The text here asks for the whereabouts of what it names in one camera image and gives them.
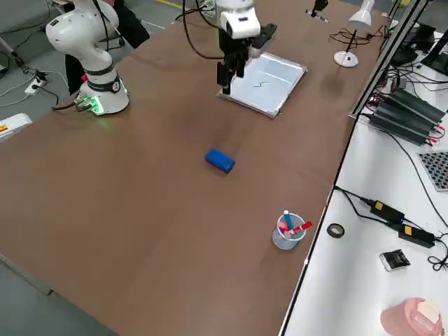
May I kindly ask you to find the black finned power supply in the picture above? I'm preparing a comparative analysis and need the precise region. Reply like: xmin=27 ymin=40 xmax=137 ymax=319
xmin=366 ymin=87 xmax=448 ymax=147

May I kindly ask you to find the white box with red label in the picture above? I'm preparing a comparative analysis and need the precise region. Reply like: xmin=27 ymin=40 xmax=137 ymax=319
xmin=0 ymin=112 xmax=34 ymax=144

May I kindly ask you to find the clear mesh pen cup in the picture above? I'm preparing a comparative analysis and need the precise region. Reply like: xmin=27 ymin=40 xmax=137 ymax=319
xmin=272 ymin=213 xmax=306 ymax=251

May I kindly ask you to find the aluminium frame post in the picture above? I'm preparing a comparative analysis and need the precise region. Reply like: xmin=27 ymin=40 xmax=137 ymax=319
xmin=348 ymin=0 xmax=426 ymax=118

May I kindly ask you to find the person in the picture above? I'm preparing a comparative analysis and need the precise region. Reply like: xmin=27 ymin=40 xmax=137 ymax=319
xmin=64 ymin=0 xmax=152 ymax=96

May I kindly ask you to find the small black and white box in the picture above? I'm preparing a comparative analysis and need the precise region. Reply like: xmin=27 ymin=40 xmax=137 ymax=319
xmin=378 ymin=248 xmax=411 ymax=272

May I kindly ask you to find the red marker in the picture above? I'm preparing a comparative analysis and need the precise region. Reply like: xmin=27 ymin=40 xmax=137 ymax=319
xmin=286 ymin=220 xmax=314 ymax=236

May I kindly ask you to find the thin dark lamp cable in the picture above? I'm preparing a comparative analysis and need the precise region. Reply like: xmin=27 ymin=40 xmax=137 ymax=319
xmin=328 ymin=24 xmax=390 ymax=47

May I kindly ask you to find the black tape roll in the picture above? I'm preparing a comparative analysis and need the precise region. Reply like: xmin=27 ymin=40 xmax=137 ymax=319
xmin=326 ymin=222 xmax=345 ymax=239

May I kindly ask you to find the silver framed whiteboard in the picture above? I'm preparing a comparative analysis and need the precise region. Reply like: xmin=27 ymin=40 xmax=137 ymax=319
xmin=216 ymin=51 xmax=309 ymax=120

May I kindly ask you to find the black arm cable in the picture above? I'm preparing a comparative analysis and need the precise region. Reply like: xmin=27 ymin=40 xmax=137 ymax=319
xmin=174 ymin=0 xmax=225 ymax=61

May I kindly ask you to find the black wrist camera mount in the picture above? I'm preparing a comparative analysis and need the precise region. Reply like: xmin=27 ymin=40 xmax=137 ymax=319
xmin=248 ymin=23 xmax=279 ymax=59

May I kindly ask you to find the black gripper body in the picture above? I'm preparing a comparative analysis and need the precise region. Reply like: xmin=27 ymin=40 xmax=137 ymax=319
xmin=218 ymin=29 xmax=251 ymax=66
xmin=311 ymin=0 xmax=330 ymax=18

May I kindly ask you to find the blue whiteboard eraser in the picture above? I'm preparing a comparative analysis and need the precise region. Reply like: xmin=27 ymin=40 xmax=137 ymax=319
xmin=204 ymin=147 xmax=237 ymax=175

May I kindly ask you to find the white desk lamp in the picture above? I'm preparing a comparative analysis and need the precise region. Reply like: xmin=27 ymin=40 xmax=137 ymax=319
xmin=332 ymin=0 xmax=376 ymax=69

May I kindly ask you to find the white power strip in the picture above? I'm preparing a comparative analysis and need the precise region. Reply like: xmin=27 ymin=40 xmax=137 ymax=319
xmin=23 ymin=78 xmax=49 ymax=96

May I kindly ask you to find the black power adapter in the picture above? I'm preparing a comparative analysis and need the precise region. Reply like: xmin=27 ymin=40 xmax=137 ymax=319
xmin=370 ymin=199 xmax=406 ymax=224
xmin=398 ymin=223 xmax=436 ymax=249

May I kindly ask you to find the checkerboard calibration sheet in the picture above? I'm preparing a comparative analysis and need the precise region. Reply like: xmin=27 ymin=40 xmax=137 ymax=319
xmin=416 ymin=150 xmax=448 ymax=193

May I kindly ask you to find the pink tape dispenser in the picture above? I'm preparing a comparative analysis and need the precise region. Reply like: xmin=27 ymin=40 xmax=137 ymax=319
xmin=379 ymin=297 xmax=444 ymax=336

